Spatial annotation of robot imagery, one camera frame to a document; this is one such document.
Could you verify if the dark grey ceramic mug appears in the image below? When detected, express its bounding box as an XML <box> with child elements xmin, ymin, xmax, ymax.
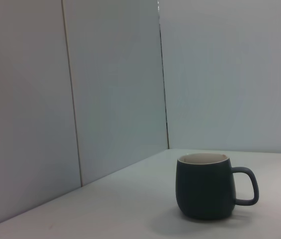
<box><xmin>175</xmin><ymin>153</ymin><xmax>260</xmax><ymax>221</ymax></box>

